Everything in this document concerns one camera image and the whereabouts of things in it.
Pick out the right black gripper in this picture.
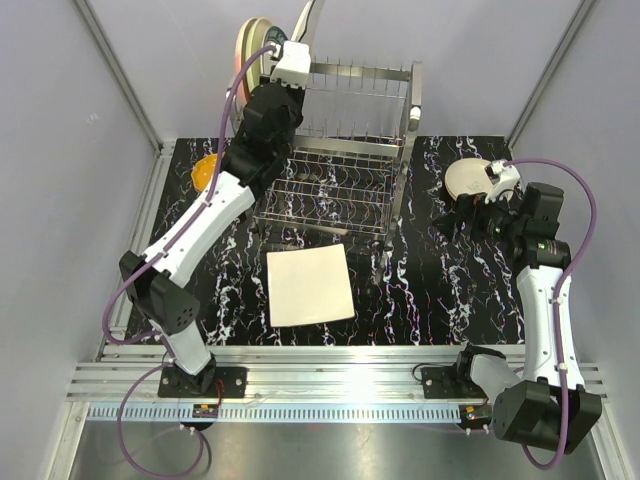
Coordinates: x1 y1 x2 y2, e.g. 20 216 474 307
432 186 526 245

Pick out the cream round plate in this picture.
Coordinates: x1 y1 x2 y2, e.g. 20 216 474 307
444 158 493 200

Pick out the white square plate black rim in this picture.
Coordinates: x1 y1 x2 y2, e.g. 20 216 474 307
266 244 355 328

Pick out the pink and cream plate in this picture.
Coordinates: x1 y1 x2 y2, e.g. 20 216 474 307
234 17 257 107

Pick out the orange polka dot plate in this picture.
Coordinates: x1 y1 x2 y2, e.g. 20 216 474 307
191 154 218 193

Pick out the green rimmed white plate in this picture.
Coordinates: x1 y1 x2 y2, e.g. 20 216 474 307
263 25 288 62

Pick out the pale green round plate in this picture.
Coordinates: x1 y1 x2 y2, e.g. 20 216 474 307
245 17 276 101

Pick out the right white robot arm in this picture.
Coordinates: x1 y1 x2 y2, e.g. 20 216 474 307
435 182 602 454

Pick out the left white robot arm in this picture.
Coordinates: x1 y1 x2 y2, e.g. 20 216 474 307
120 82 305 397

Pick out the steel two-tier dish rack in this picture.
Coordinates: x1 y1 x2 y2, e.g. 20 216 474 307
252 60 423 250

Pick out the black marble pattern mat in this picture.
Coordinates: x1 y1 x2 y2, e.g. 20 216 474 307
117 135 571 347

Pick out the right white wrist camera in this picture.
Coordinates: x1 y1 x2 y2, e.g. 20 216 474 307
485 160 521 204

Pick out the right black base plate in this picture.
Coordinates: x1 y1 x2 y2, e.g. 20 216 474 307
420 366 483 400

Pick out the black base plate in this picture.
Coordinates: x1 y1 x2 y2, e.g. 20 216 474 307
420 366 483 400
157 366 248 399

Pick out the aluminium mounting rail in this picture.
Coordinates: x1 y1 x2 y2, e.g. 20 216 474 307
67 344 609 401

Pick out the right aluminium frame post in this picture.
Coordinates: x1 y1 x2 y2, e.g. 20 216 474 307
506 0 599 150

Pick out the aluminium frame post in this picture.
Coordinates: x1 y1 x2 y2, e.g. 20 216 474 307
506 0 599 150
69 0 176 157

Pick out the slotted white cable duct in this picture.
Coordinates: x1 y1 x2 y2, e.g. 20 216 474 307
88 402 461 424

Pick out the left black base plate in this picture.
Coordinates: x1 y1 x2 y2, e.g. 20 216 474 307
157 366 248 399

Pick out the left aluminium frame post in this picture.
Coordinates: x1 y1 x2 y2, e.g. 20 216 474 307
69 0 176 157

